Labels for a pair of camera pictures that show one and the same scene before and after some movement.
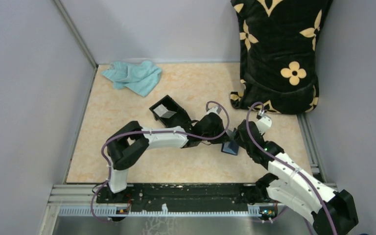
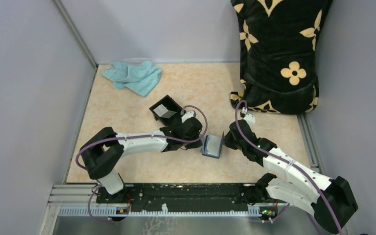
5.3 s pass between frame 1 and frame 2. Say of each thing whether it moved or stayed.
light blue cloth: stayed
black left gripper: moved
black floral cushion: stayed
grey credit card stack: stayed
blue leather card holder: moved
